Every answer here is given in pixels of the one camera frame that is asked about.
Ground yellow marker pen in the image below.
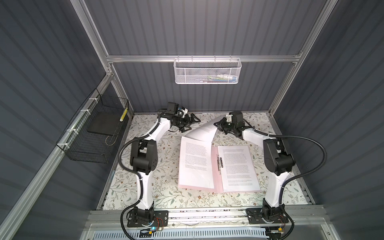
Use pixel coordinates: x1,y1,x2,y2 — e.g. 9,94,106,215
120,108,128,122

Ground white wire mesh basket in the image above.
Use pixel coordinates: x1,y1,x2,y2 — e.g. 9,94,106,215
173,60,242,85

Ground horizontal aluminium frame bar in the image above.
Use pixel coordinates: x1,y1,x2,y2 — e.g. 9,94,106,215
106,55,301,63

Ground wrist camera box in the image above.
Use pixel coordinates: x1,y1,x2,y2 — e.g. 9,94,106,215
226,113,234,123
166,102,188,118

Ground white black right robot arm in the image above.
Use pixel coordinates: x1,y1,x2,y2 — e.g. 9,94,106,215
214,111,296,224

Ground pens in white basket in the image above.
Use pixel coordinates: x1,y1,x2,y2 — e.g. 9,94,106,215
201,75,238,84

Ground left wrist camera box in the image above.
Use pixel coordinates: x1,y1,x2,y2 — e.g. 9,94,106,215
166,102,188,118

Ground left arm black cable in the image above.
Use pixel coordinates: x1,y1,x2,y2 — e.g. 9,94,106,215
118,109,169,240

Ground floral patterned table mat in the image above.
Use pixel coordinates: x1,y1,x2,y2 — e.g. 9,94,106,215
103,112,309,210

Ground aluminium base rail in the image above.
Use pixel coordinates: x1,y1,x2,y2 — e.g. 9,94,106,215
85,205,330,229

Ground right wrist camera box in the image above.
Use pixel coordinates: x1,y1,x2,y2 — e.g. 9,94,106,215
226,113,234,123

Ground aluminium corner frame post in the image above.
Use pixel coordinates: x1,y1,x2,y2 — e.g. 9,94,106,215
70,0,134,116

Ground black wire basket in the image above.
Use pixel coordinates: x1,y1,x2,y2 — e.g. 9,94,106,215
57,90,130,164

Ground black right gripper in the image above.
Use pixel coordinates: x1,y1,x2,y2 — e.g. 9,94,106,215
214,118,236,135

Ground metal folder clip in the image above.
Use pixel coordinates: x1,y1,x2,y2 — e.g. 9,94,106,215
217,154,223,175

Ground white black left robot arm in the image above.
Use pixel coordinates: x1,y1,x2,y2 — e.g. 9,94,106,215
130,102,201,225

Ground white vented cable duct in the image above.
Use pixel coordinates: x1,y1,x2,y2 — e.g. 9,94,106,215
91,227,268,240

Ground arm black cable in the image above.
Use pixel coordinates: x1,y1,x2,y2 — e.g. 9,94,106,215
118,109,169,240
242,119,328,240

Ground pink file folder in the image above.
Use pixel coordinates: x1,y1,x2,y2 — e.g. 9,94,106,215
177,136,262,194

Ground black foam pad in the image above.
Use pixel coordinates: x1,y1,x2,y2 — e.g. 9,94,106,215
87,113,122,136

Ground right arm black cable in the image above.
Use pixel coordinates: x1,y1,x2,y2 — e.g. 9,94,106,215
242,119,328,240

